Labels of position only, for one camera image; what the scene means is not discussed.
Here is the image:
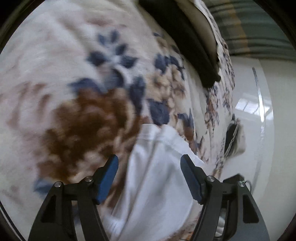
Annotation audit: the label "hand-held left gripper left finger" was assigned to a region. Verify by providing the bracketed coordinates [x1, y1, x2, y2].
[28, 155, 119, 241]

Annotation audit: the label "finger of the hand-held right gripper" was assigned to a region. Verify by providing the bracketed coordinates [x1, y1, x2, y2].
[222, 174, 252, 189]

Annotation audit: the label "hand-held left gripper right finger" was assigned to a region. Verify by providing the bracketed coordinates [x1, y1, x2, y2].
[180, 155, 270, 241]

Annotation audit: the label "white t-shirt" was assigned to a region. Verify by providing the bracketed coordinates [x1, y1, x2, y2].
[103, 124, 206, 241]

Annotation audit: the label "folded dark clothes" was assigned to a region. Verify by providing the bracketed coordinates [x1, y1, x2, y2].
[139, 0, 221, 88]

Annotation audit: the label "folded white clothes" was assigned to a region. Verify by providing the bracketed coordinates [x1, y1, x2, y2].
[187, 0, 220, 63]

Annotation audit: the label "white and striped garment bundle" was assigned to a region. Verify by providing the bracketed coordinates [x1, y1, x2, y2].
[224, 113, 246, 159]

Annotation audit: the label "white headboard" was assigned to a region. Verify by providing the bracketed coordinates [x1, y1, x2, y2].
[228, 56, 296, 234]

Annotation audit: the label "floral bed blanket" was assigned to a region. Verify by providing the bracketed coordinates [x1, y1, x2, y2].
[0, 0, 236, 241]

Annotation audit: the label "teal curtain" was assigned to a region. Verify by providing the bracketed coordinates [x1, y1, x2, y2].
[203, 0, 296, 61]

